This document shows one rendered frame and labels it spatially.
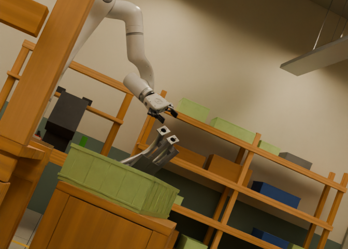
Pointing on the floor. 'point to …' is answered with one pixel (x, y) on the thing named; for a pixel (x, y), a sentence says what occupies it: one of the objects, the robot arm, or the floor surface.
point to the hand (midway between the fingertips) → (169, 117)
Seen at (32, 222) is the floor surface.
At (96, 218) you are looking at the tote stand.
